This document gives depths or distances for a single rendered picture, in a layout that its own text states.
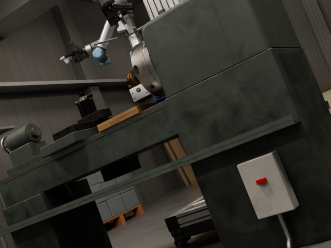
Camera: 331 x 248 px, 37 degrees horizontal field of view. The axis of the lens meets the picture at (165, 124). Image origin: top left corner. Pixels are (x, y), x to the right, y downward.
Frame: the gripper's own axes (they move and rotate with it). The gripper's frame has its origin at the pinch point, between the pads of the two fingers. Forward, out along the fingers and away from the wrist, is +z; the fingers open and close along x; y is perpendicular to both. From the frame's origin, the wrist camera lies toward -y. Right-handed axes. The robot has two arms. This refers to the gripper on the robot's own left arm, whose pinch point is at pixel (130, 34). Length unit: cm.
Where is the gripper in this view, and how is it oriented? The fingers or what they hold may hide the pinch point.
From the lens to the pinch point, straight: 273.1
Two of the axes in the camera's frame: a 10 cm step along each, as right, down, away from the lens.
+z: 4.9, 8.6, 1.5
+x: 1.1, 1.1, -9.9
